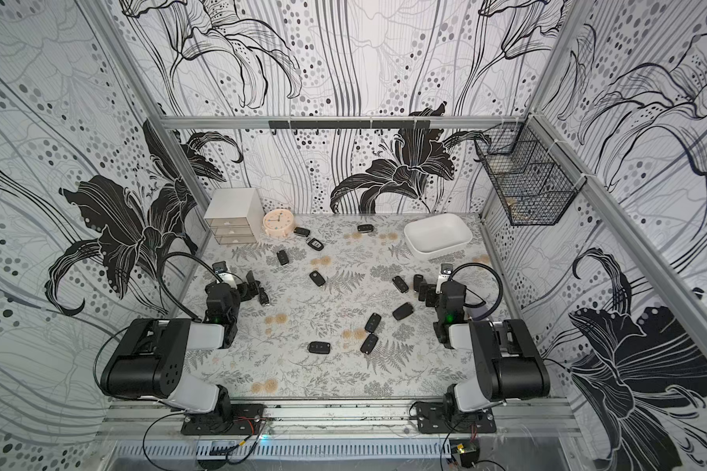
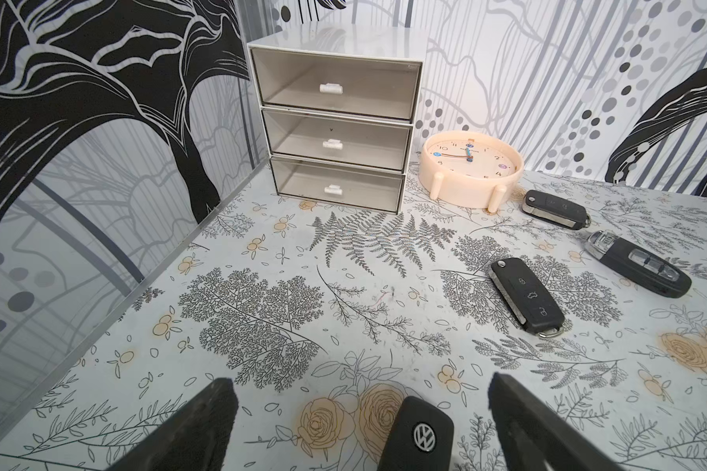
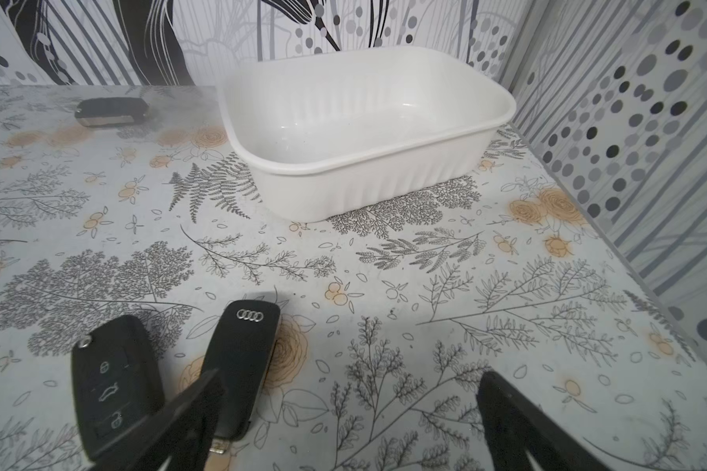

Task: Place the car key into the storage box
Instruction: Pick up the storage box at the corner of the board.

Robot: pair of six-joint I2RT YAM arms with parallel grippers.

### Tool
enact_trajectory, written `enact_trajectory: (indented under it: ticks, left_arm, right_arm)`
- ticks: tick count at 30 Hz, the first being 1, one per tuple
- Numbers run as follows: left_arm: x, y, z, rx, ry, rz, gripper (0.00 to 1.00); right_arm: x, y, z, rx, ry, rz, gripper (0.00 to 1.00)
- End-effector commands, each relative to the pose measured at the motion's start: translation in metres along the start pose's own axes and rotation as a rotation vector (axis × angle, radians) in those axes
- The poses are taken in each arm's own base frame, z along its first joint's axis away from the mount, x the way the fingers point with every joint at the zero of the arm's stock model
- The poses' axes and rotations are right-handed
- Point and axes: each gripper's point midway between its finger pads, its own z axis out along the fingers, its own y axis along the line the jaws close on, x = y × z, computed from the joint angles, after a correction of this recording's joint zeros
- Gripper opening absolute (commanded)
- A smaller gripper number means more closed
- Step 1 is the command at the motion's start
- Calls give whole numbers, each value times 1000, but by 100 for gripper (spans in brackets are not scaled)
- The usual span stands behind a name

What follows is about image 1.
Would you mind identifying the peach round alarm clock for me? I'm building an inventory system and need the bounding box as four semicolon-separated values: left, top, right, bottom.
262;209;296;239

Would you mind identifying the white rectangular storage box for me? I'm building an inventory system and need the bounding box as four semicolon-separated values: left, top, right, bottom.
404;214;473;260

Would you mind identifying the black car key front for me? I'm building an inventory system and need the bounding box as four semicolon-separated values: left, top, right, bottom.
308;341;331;355

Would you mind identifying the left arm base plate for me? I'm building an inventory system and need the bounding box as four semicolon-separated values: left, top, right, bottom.
181;403;265;437

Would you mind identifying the black flip key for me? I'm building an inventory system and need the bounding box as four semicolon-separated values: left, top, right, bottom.
392;276;410;294

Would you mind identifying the white mini drawer cabinet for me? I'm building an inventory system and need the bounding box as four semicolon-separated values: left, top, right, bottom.
204;188;265;245

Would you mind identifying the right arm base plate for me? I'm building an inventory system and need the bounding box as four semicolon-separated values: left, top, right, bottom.
410;402;497;435

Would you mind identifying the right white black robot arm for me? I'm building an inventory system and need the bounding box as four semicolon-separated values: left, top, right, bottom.
425;262;551;419

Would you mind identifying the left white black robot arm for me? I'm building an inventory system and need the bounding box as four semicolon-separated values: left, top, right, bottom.
95;251;267;427

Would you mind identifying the black key silver trim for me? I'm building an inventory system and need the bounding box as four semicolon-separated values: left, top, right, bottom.
306;237;324;251

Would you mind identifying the black wire wall basket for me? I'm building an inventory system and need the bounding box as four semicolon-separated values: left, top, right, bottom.
473;117;579;227

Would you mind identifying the white slotted cable duct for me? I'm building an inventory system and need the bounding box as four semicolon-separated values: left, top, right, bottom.
195;440;453;461

